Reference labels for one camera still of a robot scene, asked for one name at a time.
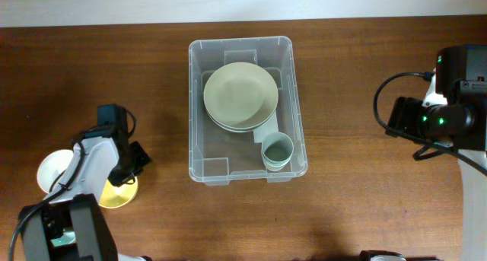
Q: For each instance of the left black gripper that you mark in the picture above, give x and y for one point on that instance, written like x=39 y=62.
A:
x=119 y=177

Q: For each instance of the yellow small bowl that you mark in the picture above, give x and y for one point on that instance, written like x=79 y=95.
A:
x=118 y=196

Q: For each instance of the cream bowl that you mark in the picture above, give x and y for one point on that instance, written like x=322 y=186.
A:
x=240 y=95
x=269 y=122

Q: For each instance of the green paper cup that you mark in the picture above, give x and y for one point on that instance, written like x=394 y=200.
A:
x=275 y=162

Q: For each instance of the cream paper cup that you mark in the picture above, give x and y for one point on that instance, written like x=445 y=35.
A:
x=274 y=167

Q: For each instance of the grey paper cup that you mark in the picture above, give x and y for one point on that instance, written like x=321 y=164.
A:
x=277 y=147

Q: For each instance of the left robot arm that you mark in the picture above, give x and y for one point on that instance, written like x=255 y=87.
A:
x=68 y=223

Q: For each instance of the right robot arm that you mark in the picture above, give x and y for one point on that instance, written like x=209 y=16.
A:
x=451 y=119

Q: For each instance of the white small bowl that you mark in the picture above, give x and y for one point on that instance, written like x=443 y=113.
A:
x=51 y=167

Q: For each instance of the clear plastic storage bin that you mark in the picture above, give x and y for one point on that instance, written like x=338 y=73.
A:
x=218 y=156

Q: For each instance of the mint small bowl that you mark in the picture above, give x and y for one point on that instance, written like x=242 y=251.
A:
x=67 y=238

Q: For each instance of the cream bowl inside bin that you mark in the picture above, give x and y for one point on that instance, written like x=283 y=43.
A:
x=269 y=122

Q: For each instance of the white label in bin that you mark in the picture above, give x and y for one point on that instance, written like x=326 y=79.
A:
x=268 y=127

